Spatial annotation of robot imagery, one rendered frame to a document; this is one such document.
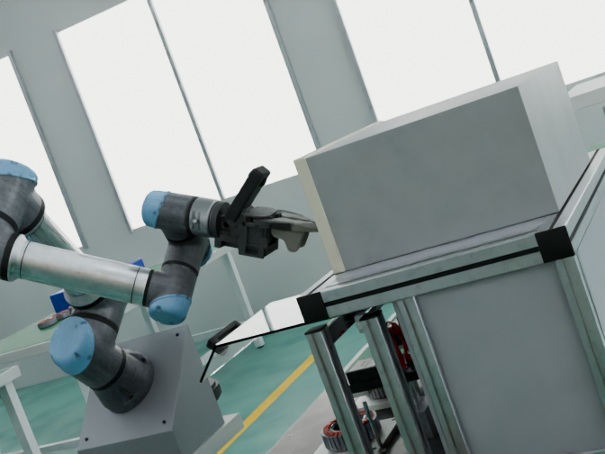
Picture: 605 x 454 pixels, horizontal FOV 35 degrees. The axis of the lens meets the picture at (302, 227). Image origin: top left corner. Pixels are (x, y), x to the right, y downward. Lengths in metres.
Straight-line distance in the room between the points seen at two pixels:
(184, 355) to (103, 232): 5.57
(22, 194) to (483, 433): 1.03
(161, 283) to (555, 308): 0.79
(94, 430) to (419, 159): 1.18
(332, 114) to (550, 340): 5.40
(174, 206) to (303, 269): 5.27
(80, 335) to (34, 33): 5.83
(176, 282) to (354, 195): 0.47
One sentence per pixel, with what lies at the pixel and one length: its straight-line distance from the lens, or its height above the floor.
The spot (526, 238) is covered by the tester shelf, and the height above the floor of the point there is 1.11.
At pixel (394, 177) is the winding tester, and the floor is 1.24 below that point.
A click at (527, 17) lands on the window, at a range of 6.39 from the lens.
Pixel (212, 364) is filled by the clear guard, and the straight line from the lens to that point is 1.74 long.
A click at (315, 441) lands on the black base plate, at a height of 0.77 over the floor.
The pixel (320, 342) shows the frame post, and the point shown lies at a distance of 1.59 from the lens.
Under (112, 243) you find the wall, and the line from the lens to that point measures 7.84.
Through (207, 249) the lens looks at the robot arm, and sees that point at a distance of 1.99.
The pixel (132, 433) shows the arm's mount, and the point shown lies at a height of 0.83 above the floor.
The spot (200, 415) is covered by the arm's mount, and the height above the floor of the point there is 0.81.
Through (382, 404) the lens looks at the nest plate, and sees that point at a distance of 2.02.
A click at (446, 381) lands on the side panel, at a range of 1.54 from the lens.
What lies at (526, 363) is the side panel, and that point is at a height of 0.93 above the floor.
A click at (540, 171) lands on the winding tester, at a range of 1.52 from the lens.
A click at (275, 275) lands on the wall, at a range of 7.22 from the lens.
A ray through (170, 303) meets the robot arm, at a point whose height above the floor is 1.13.
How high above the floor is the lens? 1.39
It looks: 6 degrees down
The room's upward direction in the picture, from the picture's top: 20 degrees counter-clockwise
